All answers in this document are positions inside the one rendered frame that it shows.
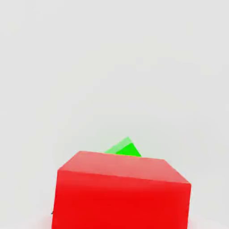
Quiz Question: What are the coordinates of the small red cube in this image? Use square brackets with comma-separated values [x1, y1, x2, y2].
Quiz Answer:
[51, 150, 192, 229]

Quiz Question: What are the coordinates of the small green cube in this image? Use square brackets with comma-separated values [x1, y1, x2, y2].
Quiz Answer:
[104, 136, 142, 157]

